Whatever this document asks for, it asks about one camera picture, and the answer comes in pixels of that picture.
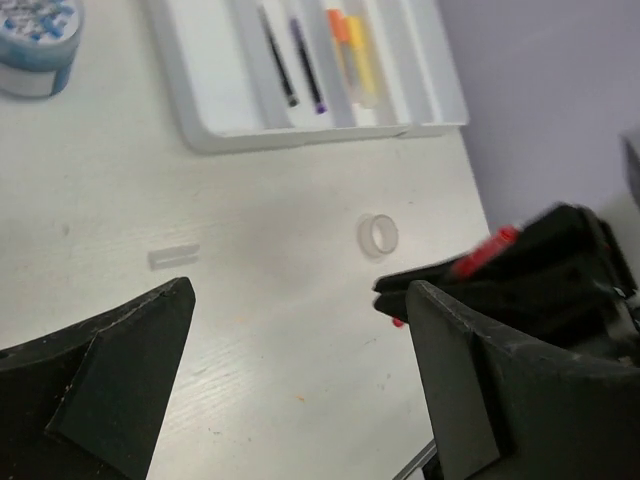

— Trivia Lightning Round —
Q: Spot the blue jar with label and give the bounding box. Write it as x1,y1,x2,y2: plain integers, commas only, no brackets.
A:
1,0,85,98

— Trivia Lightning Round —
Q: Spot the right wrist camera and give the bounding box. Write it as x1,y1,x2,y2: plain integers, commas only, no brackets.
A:
621,129,640,207

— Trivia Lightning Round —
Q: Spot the black gel pen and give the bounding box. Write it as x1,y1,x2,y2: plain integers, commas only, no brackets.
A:
258,4,299,108

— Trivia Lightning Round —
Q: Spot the clear pen cap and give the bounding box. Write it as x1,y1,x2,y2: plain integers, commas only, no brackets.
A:
147,244,200,271

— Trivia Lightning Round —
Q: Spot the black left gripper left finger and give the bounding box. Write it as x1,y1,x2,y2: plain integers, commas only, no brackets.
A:
1,277,196,479

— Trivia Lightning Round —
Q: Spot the yellow highlighter in tray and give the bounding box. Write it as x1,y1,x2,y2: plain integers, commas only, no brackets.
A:
345,16,377,109

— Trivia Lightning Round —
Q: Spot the red gel pen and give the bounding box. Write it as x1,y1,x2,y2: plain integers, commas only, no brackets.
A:
373,226,520,326

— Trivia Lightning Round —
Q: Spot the blue gel pen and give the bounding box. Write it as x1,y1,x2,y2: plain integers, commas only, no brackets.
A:
289,16,327,115

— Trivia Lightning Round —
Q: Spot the orange marker pen body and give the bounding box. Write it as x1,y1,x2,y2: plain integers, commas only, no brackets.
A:
326,8,354,82

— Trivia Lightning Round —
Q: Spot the white divided organizer tray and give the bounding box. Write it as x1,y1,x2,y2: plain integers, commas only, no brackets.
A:
147,1,469,154

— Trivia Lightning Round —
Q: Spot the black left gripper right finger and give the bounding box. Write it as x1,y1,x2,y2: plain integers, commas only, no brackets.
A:
406,282,639,479

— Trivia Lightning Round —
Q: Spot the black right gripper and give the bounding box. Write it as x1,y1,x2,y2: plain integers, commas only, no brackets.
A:
372,202,640,361

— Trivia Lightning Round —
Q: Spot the small clear tape roll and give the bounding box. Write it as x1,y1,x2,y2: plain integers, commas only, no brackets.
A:
356,214,399,261

